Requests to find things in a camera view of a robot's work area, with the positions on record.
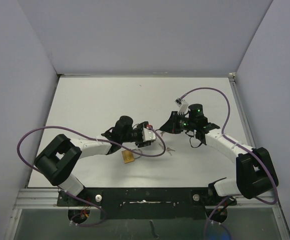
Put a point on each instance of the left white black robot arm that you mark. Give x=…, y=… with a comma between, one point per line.
x=58, y=159

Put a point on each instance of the silver key bunch on table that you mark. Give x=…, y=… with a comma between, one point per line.
x=167, y=149

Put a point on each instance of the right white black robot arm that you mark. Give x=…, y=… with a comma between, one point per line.
x=254, y=171

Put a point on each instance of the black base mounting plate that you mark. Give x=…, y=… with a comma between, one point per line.
x=143, y=203

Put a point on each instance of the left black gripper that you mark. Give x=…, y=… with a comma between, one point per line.
x=139, y=127

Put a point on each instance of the aluminium frame rail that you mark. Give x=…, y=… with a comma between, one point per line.
x=277, y=209

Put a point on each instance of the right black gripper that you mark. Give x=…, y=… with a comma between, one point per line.
x=171, y=126

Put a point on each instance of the lower brass padlock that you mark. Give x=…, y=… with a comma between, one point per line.
x=129, y=157

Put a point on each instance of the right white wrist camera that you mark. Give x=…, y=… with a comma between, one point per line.
x=183, y=106

